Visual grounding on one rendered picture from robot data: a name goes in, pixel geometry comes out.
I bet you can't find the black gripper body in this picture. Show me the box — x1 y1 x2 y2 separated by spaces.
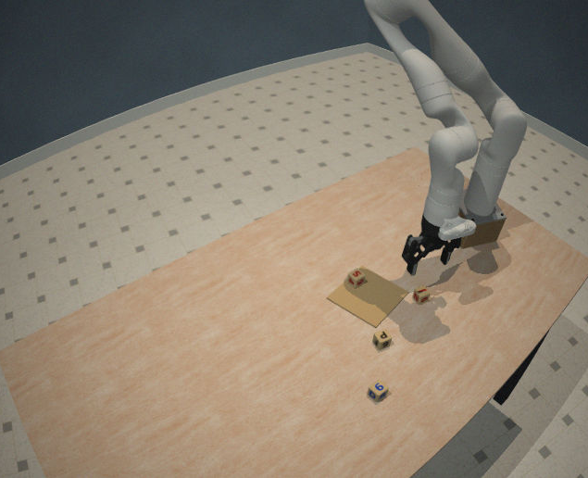
419 215 444 252

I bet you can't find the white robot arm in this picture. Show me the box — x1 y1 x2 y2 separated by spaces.
364 0 527 241

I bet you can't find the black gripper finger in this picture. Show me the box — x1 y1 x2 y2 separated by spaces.
402 234 438 276
441 237 462 265

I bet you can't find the tan square mat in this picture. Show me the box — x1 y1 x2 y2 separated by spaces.
327 266 408 328

